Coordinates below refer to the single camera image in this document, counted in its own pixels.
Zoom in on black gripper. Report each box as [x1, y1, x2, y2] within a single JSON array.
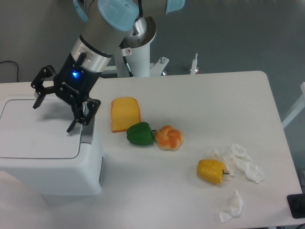
[[30, 52, 101, 133]]

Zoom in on white trash can lid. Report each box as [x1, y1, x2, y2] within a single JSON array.
[[0, 97, 81, 159]]

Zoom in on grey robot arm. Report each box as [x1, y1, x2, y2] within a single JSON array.
[[31, 0, 185, 132]]

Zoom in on white trash can body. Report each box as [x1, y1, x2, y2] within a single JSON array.
[[0, 95, 105, 197]]

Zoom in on orange toast slice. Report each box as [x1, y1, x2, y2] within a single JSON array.
[[111, 97, 141, 133]]

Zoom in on green bell pepper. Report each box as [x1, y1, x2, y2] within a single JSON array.
[[126, 122, 154, 146]]

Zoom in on braided bread roll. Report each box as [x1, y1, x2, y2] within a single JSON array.
[[154, 125, 184, 151]]

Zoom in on yellow bell pepper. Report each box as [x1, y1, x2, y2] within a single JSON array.
[[197, 159, 229, 185]]

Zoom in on large crumpled white tissue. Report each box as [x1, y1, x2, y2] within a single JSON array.
[[206, 144, 265, 183]]

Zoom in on small crumpled white tissue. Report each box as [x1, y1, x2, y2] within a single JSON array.
[[218, 189, 244, 223]]

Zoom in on black device at edge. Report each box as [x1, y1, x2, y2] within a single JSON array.
[[287, 194, 305, 219]]

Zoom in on black floor cable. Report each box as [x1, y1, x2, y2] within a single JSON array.
[[0, 61, 22, 83]]

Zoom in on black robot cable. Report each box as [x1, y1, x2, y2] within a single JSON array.
[[121, 47, 135, 78]]

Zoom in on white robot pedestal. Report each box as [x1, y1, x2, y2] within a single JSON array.
[[102, 17, 169, 78]]

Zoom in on white levelling foot post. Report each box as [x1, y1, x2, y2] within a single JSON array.
[[190, 53, 199, 75]]

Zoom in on white frame at right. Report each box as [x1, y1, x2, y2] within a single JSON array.
[[282, 82, 305, 129]]

